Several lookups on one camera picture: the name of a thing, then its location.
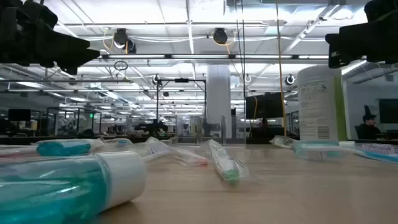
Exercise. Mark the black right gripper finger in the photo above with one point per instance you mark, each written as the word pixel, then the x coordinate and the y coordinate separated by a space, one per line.
pixel 337 56
pixel 348 35

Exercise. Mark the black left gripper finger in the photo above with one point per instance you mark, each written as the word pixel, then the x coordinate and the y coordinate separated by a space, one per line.
pixel 69 68
pixel 71 49

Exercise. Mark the teal mouthwash bottle white cap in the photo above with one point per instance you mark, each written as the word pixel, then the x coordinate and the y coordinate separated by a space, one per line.
pixel 314 148
pixel 62 186
pixel 63 148

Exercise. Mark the orange toothbrush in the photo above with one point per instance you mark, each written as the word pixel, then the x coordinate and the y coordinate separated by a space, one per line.
pixel 199 161

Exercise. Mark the white wipes canister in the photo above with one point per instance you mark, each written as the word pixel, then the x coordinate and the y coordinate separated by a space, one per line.
pixel 317 102

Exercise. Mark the black ceiling-mounted device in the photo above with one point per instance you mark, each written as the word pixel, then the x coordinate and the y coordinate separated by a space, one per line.
pixel 121 37
pixel 220 35
pixel 289 79
pixel 155 79

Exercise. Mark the glass partition booth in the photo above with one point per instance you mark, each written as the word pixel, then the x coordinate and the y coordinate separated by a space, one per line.
pixel 74 119

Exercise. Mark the black monitor screen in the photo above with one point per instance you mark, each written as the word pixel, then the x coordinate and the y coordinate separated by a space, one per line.
pixel 388 110
pixel 19 115
pixel 264 105

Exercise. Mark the person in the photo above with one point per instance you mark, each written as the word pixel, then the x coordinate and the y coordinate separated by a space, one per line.
pixel 368 129

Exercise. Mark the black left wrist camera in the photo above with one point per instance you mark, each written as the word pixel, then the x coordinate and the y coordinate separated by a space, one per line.
pixel 40 14

